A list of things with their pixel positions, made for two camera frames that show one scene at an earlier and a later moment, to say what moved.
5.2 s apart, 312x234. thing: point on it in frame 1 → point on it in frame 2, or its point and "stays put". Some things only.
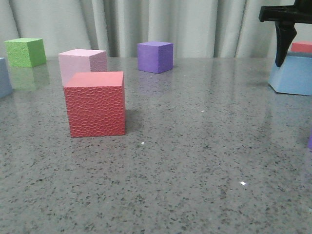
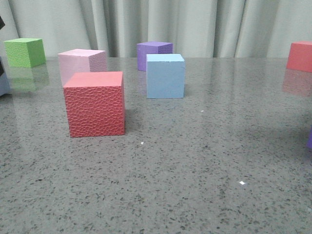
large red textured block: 95,104 stays put
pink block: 81,60 stays put
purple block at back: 155,57 stays put
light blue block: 294,76 → 165,76
